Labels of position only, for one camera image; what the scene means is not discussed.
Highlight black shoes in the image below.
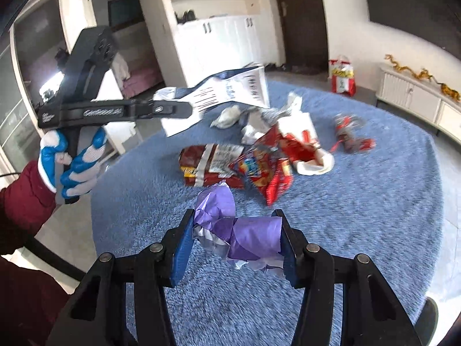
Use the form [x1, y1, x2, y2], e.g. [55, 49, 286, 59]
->
[175, 10, 197, 25]

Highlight white blue paper bag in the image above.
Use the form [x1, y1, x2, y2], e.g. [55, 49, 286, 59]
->
[153, 63, 271, 138]

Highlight silver crumpled wrapper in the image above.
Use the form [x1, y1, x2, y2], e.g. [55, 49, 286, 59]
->
[241, 107, 289, 145]

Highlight dark brown door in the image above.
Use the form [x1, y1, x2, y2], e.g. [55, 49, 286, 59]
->
[270, 0, 329, 73]

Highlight person's left forearm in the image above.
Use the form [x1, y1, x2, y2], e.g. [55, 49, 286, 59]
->
[0, 160, 58, 256]

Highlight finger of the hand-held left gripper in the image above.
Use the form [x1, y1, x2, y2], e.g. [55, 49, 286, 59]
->
[124, 98, 192, 119]

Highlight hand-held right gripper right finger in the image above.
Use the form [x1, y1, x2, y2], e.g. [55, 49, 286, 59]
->
[272, 209, 422, 346]

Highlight person's dark red clothing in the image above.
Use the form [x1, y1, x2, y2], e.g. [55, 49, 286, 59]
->
[0, 257, 74, 346]

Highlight red snack box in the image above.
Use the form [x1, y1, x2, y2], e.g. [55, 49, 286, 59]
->
[179, 143, 246, 188]

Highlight black wall television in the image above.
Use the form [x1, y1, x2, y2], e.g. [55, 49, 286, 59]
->
[360, 0, 461, 49]

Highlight long gold dragon ornament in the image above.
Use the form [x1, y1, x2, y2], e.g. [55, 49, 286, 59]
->
[385, 54, 438, 82]

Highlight red grey crumpled wrapper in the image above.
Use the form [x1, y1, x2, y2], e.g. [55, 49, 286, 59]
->
[333, 113, 377, 154]

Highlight blue fuzzy mat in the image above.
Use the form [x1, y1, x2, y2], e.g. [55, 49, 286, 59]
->
[90, 79, 445, 346]

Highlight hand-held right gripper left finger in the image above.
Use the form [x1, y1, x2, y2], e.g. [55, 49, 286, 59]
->
[47, 208, 197, 346]

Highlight small gold ornament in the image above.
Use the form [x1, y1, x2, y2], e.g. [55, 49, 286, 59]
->
[440, 83, 461, 104]

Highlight crumpled white tissue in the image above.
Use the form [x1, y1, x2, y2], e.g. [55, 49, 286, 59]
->
[210, 104, 249, 129]

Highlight pink bed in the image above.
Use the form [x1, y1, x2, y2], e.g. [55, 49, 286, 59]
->
[112, 51, 163, 98]

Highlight white tall cabinet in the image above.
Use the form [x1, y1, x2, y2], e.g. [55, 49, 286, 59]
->
[135, 0, 285, 88]

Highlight red white shopping bag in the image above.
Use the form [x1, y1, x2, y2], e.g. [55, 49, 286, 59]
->
[328, 56, 357, 97]

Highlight white television cabinet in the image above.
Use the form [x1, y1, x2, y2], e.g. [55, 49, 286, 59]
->
[375, 63, 461, 138]

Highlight person's left hand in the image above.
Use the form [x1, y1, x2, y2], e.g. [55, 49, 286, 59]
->
[39, 126, 108, 202]

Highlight red white crumpled wrapper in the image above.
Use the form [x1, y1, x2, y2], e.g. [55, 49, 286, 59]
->
[277, 112, 335, 177]

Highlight purple wrapper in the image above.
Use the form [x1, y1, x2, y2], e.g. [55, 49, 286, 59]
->
[192, 182, 287, 278]

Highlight red snack bag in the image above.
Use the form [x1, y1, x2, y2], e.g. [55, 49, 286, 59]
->
[230, 123, 294, 207]

